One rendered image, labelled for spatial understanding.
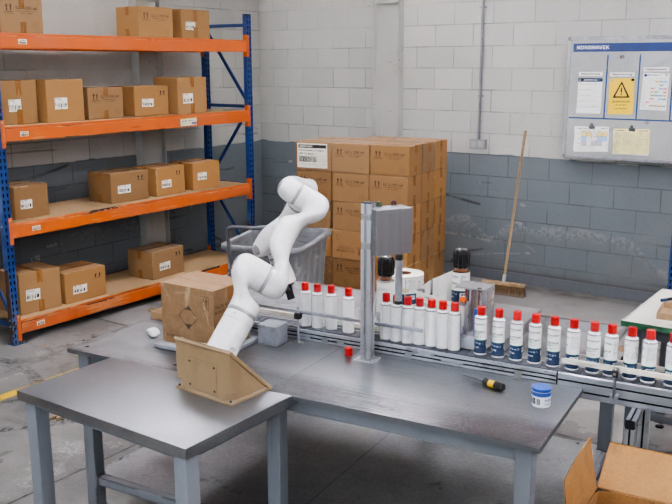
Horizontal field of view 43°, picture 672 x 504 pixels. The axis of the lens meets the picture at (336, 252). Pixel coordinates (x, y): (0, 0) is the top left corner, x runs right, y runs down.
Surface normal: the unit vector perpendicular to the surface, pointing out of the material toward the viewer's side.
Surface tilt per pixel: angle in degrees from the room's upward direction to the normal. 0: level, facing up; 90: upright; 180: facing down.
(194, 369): 90
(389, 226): 90
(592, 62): 90
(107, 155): 90
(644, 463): 34
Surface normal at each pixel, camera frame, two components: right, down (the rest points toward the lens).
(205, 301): -0.55, 0.18
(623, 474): -0.31, -0.66
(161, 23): 0.78, 0.14
